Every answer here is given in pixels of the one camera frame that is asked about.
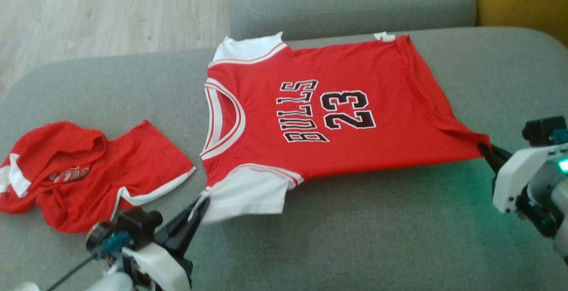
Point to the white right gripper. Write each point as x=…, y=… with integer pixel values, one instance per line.
x=521, y=180

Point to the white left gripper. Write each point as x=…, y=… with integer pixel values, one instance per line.
x=162, y=269

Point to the red Bulls 23 jersey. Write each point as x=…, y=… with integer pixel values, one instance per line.
x=381, y=149

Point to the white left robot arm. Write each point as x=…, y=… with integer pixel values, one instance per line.
x=111, y=284

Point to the red shorts with white trim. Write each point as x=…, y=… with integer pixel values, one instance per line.
x=146, y=167

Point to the large grey sofa ottoman cushion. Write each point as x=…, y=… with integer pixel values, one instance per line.
x=355, y=246

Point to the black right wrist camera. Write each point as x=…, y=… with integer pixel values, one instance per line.
x=543, y=129

